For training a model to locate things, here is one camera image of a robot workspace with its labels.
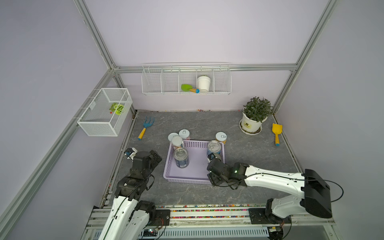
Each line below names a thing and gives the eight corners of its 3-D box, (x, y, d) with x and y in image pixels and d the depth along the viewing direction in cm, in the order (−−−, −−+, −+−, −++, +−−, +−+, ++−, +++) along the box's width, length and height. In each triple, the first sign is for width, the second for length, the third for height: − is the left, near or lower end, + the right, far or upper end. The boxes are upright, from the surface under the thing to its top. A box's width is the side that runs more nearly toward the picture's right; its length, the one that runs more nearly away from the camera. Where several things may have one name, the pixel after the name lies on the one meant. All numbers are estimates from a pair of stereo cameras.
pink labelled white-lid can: (178, 137, 108) (177, 132, 103) (184, 132, 111) (184, 127, 106) (185, 143, 104) (184, 139, 99) (192, 138, 107) (192, 133, 102)
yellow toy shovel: (272, 144, 103) (273, 142, 101) (272, 125, 114) (273, 123, 112) (281, 147, 102) (283, 145, 100) (280, 127, 113) (282, 125, 111)
